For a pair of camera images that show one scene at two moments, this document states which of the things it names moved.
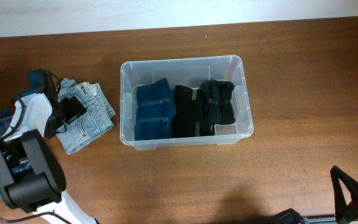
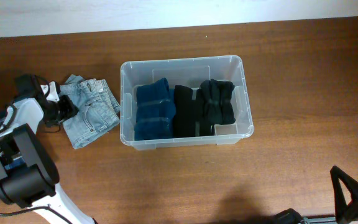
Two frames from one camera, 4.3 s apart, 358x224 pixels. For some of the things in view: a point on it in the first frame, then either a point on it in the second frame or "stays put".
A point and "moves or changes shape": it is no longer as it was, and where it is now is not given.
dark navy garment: [217, 101] stays put
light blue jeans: [98, 119] moves or changes shape
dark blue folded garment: [155, 111] stays put
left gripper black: [71, 109] -> [63, 110]
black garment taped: [189, 117] stays put
